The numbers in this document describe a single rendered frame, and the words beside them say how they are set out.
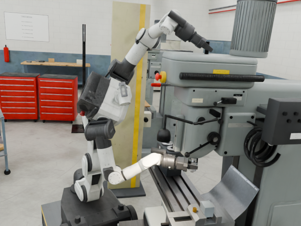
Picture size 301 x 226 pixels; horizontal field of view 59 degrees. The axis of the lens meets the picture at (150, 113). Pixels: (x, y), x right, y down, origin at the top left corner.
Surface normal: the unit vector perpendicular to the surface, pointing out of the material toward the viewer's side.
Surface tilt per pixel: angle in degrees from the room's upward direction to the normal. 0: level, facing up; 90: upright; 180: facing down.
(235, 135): 90
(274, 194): 88
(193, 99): 90
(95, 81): 58
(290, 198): 88
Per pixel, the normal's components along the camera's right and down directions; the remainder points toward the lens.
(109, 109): 0.47, -0.28
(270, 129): -0.97, 0.00
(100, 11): 0.24, 0.28
